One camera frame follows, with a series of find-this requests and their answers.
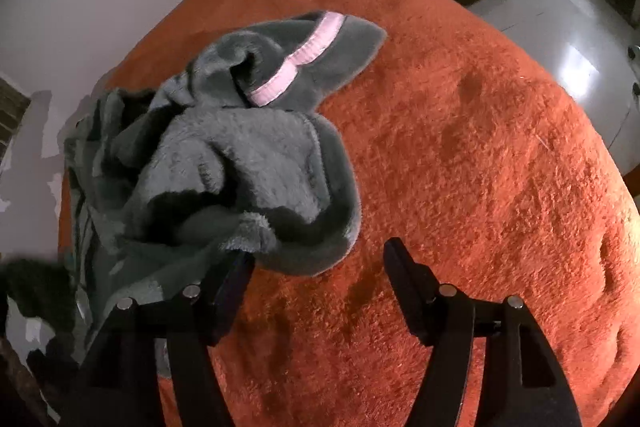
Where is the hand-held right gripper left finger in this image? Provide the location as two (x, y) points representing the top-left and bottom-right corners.
(55, 251), (256, 427)

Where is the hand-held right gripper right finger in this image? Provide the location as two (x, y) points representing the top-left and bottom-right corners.
(382, 237), (583, 427)

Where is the grey fleece jacket pink trim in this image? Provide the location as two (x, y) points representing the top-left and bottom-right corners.
(62, 9), (388, 358)

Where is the orange fleece blanket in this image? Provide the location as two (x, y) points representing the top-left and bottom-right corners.
(57, 0), (640, 427)

